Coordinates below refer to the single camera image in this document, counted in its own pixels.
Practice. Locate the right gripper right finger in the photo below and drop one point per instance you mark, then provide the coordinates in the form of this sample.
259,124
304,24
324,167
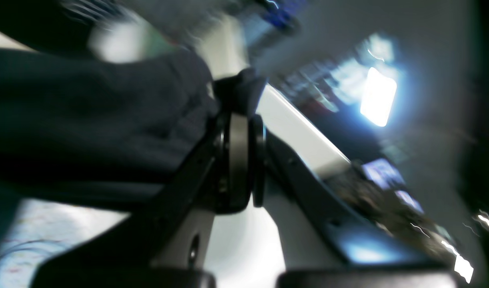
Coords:
325,243

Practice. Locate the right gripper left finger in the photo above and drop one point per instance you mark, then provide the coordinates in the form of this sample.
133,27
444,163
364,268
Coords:
164,244

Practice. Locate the black t-shirt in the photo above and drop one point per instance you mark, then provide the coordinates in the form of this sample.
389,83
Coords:
93,132

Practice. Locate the terrazzo patterned tablecloth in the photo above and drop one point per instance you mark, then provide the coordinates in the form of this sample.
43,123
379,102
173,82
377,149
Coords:
44,229

